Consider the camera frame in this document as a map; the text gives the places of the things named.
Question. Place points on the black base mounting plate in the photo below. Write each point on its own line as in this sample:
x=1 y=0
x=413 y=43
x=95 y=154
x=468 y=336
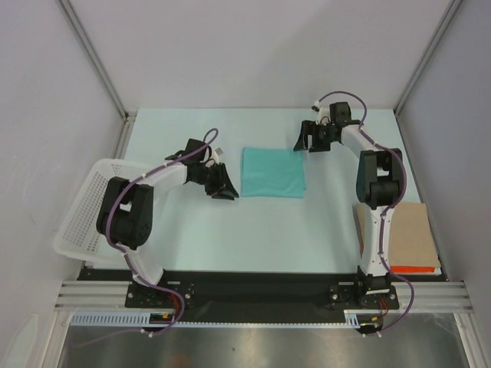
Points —
x=247 y=298

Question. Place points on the teal green t shirt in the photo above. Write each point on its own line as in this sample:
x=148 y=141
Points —
x=275 y=173

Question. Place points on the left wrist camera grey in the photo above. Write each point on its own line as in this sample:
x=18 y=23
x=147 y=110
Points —
x=212 y=156

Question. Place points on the aluminium corner post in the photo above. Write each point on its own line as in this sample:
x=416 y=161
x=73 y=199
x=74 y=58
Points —
x=87 y=46
x=436 y=38

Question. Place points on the right aluminium corner post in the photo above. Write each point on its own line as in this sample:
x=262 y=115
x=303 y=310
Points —
x=436 y=38

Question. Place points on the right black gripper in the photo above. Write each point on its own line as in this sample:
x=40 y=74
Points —
x=308 y=128

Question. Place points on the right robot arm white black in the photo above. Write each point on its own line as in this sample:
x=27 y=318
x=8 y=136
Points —
x=380 y=185

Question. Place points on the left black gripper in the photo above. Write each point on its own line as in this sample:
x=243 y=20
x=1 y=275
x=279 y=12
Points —
x=222 y=188

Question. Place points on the left aluminium corner post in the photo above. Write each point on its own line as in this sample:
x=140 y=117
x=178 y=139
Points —
x=87 y=46

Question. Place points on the white plastic laundry basket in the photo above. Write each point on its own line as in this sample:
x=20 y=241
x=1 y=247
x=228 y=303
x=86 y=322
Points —
x=78 y=237

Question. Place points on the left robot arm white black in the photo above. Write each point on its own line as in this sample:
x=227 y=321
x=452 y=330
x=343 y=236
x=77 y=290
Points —
x=126 y=215

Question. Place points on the white slotted cable duct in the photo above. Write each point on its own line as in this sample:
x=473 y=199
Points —
x=245 y=324

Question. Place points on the folded beige t shirt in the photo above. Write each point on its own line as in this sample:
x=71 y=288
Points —
x=405 y=226

